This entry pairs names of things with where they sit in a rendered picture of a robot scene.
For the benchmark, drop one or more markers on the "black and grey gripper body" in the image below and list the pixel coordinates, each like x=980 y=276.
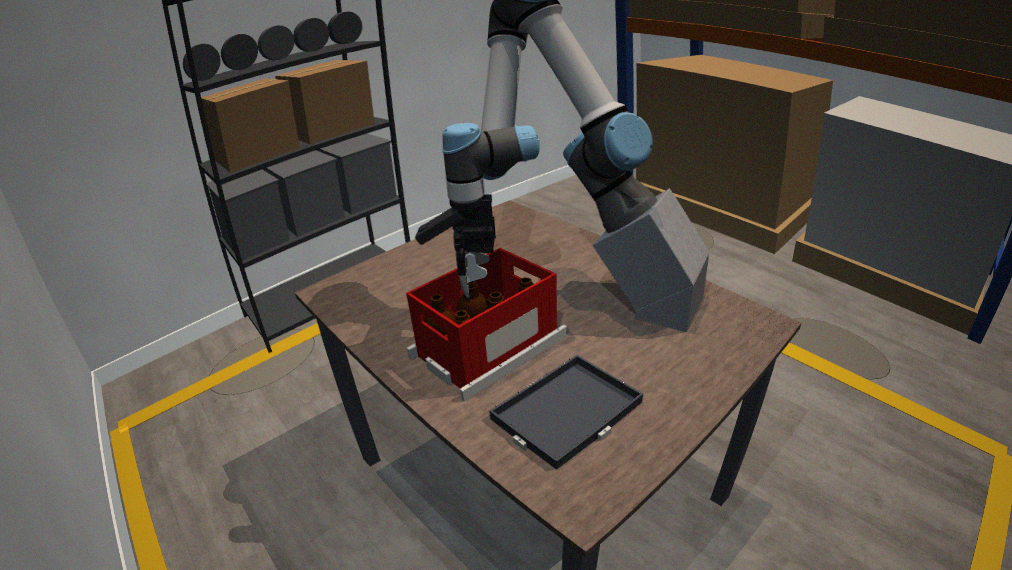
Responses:
x=477 y=227

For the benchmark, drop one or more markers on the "red crate with dividers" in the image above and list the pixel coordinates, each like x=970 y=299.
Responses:
x=485 y=341

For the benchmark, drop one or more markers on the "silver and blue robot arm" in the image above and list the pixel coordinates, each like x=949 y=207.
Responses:
x=612 y=139

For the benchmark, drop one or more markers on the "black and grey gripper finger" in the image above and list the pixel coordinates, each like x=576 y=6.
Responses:
x=468 y=270
x=480 y=257

